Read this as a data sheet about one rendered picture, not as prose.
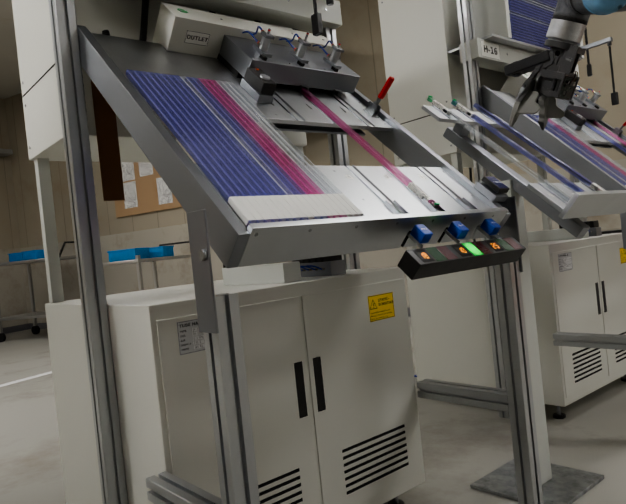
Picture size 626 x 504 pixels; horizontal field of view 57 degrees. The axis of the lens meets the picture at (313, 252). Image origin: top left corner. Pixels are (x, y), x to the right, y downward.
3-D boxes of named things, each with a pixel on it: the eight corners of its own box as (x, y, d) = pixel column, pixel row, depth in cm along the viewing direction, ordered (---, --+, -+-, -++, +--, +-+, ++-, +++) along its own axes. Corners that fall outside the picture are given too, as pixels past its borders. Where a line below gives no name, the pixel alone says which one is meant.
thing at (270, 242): (491, 237, 128) (509, 210, 124) (238, 267, 85) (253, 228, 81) (487, 233, 128) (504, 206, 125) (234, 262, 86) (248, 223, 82)
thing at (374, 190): (493, 224, 127) (501, 212, 125) (239, 248, 84) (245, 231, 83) (436, 175, 138) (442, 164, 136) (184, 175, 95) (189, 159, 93)
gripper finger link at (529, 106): (525, 123, 128) (549, 91, 129) (502, 116, 132) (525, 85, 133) (528, 132, 131) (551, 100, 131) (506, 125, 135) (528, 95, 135)
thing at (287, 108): (385, 144, 149) (393, 127, 146) (139, 132, 106) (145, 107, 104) (314, 84, 167) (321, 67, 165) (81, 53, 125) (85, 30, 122)
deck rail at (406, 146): (496, 236, 129) (511, 213, 126) (491, 236, 128) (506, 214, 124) (319, 85, 169) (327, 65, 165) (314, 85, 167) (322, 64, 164)
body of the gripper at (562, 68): (555, 100, 129) (574, 43, 125) (521, 92, 135) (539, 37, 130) (571, 103, 134) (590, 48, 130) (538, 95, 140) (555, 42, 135)
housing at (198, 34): (320, 95, 166) (339, 47, 158) (161, 76, 134) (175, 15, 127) (305, 81, 170) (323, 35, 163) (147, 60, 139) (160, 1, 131)
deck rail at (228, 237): (238, 267, 85) (250, 234, 82) (226, 268, 84) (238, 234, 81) (81, 54, 125) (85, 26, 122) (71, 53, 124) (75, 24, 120)
